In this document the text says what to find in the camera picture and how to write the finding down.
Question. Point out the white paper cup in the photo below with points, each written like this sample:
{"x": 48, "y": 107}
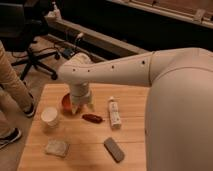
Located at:
{"x": 49, "y": 116}

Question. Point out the white spray bottle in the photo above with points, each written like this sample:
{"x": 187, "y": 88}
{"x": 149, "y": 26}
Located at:
{"x": 55, "y": 13}

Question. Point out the black office chair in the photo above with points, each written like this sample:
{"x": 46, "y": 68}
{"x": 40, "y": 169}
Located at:
{"x": 21, "y": 21}

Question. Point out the person leg beige trousers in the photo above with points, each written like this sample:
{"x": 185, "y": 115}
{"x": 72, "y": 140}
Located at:
{"x": 12, "y": 83}

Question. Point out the black white sneaker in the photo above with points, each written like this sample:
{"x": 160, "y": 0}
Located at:
{"x": 12, "y": 137}
{"x": 30, "y": 113}

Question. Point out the white tube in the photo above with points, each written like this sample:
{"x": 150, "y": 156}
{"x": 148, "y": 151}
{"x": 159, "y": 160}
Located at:
{"x": 115, "y": 119}

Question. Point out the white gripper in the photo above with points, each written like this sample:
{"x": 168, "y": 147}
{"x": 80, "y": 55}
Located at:
{"x": 80, "y": 94}

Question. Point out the grey rectangular sponge block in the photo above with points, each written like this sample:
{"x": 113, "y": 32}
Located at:
{"x": 114, "y": 150}

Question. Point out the red ceramic bowl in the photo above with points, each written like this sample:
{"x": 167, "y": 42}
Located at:
{"x": 66, "y": 103}

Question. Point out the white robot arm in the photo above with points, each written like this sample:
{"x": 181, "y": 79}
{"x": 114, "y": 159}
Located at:
{"x": 179, "y": 106}

